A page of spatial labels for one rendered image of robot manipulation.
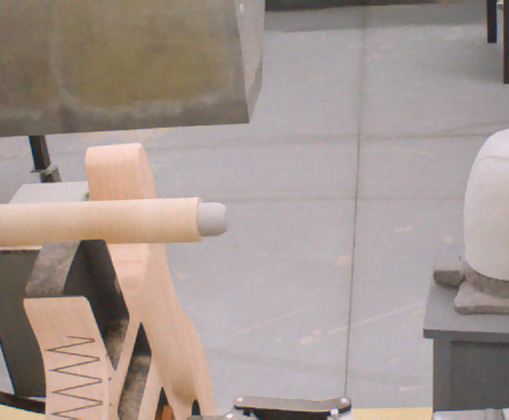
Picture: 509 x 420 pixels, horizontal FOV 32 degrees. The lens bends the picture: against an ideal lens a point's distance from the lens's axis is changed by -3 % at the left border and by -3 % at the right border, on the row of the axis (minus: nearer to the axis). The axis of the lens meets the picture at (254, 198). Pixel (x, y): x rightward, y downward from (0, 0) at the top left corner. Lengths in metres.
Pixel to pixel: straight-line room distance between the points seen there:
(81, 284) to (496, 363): 1.01
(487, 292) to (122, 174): 0.90
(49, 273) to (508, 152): 0.94
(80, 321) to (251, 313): 2.22
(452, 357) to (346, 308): 1.29
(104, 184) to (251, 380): 1.85
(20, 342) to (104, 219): 0.39
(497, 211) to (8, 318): 0.77
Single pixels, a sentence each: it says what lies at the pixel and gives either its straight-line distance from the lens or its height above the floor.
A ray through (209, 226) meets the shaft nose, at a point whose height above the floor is 1.25.
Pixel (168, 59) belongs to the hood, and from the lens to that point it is 0.45.
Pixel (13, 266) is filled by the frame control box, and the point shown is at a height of 1.10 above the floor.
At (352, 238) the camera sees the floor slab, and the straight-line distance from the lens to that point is 3.14.
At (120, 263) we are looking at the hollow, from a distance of 0.72.
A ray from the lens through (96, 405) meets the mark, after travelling 0.61.
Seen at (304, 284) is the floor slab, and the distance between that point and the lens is 2.91.
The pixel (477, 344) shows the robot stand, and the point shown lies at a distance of 1.50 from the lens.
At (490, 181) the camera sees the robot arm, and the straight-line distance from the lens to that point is 1.42.
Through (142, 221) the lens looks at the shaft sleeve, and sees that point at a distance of 0.65.
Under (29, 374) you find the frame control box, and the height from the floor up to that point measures 0.96.
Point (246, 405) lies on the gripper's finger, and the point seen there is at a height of 1.07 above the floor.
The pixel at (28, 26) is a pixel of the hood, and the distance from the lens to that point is 0.46.
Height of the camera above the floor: 1.56
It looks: 27 degrees down
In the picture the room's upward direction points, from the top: 7 degrees counter-clockwise
